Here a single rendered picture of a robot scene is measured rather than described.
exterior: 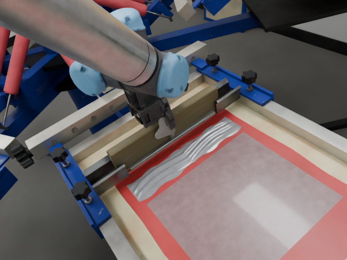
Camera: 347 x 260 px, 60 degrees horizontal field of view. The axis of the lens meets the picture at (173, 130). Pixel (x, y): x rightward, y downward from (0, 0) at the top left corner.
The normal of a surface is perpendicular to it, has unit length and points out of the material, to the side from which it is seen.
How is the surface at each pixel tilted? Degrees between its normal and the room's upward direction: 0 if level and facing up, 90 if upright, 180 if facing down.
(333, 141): 0
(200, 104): 90
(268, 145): 0
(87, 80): 90
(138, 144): 90
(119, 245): 0
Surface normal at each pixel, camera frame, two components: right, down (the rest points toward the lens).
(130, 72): 0.41, 0.84
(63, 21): 0.68, 0.58
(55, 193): -0.21, -0.70
